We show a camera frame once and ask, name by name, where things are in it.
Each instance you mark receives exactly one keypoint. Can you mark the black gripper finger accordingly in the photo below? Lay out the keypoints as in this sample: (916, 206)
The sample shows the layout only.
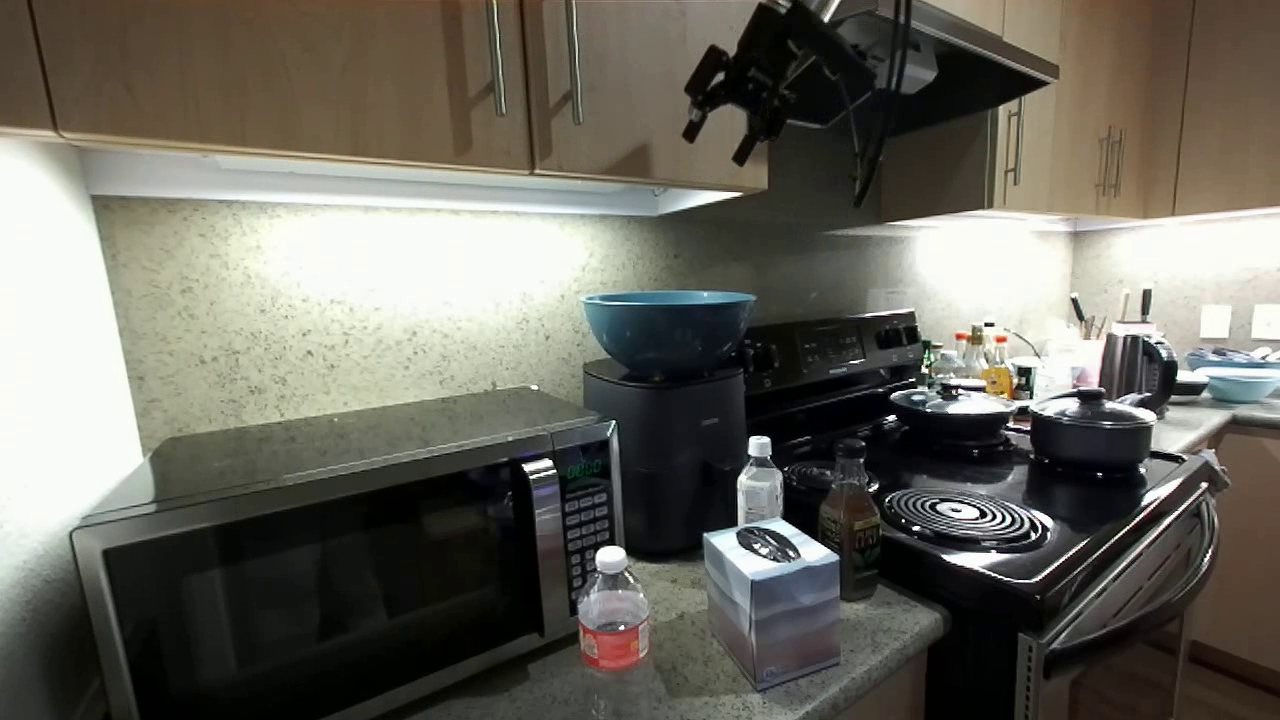
(761, 137)
(707, 93)

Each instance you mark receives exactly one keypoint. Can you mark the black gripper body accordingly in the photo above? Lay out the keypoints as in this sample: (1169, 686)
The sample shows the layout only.
(803, 66)

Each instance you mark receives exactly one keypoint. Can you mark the wooden cabinet door white inside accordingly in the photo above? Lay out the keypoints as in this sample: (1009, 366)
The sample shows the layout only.
(654, 93)

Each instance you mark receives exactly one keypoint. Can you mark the blue mixing bowl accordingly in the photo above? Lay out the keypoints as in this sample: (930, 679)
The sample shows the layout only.
(667, 331)

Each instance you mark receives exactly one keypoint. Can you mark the clear condiment bottle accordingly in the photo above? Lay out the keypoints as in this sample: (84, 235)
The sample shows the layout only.
(959, 360)

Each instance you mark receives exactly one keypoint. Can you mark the under cabinet light strip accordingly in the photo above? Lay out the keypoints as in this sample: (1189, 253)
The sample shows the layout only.
(403, 183)

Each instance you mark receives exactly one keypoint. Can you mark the yellow oil bottle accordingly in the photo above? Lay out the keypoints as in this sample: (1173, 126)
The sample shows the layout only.
(1003, 374)

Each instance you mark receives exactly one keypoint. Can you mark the black coffee maker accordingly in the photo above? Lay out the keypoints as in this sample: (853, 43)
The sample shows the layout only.
(667, 461)

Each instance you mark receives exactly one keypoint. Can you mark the shallow black pot with lid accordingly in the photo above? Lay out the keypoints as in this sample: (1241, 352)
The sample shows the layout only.
(952, 417)

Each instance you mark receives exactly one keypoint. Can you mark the clear plastic water bottle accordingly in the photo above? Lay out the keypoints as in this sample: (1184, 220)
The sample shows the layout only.
(756, 492)

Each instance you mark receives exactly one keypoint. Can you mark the brown glass bottle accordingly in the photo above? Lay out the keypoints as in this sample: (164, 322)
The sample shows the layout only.
(850, 533)

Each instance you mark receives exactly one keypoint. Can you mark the coil burner element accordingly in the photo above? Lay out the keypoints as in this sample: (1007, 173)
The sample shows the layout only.
(966, 516)

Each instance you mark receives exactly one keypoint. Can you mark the silver black electric kettle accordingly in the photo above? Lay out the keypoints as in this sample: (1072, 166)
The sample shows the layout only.
(1138, 366)

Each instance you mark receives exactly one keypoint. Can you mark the wide wooden upper cabinet door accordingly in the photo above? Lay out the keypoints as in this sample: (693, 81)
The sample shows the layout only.
(267, 74)

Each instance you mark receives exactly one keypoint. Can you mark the deep black pot with lid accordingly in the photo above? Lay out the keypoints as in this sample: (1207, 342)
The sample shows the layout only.
(1095, 434)

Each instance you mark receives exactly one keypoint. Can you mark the blue white tissue box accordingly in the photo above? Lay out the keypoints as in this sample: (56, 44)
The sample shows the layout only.
(774, 607)

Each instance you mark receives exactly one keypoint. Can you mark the black electric stove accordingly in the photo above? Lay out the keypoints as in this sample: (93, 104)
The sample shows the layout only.
(987, 575)

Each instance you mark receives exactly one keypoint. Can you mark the water bottle with red label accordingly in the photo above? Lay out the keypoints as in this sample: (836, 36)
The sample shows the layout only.
(613, 625)

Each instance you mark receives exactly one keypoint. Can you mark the light blue container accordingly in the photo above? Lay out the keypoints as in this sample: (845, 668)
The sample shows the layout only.
(1241, 384)

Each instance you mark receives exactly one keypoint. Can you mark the stainless steel microwave oven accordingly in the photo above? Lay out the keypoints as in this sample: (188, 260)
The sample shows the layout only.
(332, 584)

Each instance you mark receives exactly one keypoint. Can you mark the wooden base cabinet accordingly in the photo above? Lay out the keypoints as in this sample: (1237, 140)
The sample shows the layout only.
(1241, 563)

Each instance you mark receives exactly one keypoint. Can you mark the narrow wooden cabinet door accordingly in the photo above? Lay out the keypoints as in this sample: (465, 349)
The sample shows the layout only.
(21, 61)

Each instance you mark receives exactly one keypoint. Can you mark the white wall outlet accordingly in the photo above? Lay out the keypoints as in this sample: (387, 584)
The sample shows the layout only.
(1212, 322)
(1266, 322)

